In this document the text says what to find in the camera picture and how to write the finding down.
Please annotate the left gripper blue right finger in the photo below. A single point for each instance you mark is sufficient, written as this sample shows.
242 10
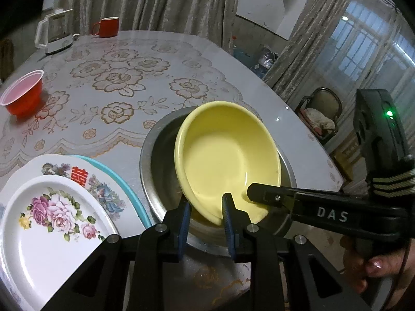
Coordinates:
235 223

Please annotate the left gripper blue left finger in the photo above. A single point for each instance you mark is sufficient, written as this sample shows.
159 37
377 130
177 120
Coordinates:
175 237

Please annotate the yellow plastic bowl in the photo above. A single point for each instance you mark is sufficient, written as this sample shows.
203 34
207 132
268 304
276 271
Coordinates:
223 148

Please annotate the white floral plate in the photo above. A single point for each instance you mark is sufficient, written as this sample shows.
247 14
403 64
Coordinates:
49 228

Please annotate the red plastic cup bowl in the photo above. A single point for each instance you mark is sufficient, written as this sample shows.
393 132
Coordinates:
23 96

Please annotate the person's right hand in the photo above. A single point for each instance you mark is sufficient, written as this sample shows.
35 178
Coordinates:
358 270

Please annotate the teal rimmed plate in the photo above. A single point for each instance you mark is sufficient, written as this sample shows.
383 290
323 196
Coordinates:
136 203

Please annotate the white plate with red character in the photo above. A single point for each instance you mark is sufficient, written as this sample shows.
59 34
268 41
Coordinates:
100 185

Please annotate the chair with cloth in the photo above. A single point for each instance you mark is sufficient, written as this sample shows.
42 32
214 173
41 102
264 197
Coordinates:
320 112

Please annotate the lace gold embroidered tablecloth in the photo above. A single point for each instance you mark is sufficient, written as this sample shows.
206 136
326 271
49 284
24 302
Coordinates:
104 92

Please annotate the red ceramic mug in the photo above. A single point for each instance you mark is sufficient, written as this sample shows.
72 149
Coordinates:
106 27

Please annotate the grey curtain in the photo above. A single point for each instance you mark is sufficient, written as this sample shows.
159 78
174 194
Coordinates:
210 19
314 26

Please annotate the white electric kettle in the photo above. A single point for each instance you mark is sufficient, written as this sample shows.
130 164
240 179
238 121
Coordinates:
55 32

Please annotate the window with white frame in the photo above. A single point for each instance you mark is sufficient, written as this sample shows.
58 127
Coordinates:
370 47

